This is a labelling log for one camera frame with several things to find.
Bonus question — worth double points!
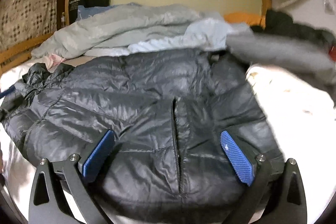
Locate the checkered curtain cloth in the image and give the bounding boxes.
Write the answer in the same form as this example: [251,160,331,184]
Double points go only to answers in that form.
[1,0,57,51]

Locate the red object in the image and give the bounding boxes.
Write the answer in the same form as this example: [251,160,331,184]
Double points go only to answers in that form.
[329,47,336,61]

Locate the black down puffer jacket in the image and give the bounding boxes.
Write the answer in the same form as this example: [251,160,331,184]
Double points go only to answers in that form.
[1,49,284,223]

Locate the wall hook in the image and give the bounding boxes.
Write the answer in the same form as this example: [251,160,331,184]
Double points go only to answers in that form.
[323,0,335,14]

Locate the grey-green floral duvet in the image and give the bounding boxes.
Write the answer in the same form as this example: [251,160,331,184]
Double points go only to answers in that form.
[32,4,252,59]

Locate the grey folded garment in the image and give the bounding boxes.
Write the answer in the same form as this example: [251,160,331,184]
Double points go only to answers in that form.
[226,34,335,101]

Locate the orange pillow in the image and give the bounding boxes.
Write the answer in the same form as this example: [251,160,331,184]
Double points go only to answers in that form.
[224,12,266,28]

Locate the black clothes pile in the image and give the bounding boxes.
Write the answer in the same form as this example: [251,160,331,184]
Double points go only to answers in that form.
[251,9,335,53]

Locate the white printed bed sheet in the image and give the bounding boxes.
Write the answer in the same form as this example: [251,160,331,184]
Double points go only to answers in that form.
[1,57,335,223]

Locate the blue pillow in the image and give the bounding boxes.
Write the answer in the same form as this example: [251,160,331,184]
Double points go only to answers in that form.
[76,5,117,21]

